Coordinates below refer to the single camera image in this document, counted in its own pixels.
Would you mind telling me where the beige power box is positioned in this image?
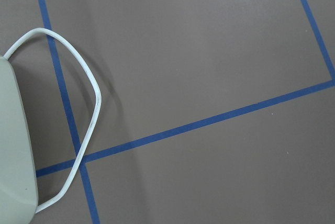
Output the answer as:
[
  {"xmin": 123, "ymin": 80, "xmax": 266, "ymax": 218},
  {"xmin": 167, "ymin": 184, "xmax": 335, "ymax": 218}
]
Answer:
[{"xmin": 1, "ymin": 58, "xmax": 38, "ymax": 223}]

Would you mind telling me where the white cable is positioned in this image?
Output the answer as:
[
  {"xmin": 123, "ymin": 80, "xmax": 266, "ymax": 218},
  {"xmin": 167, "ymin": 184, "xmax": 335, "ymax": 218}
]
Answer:
[{"xmin": 3, "ymin": 27, "xmax": 102, "ymax": 214}]

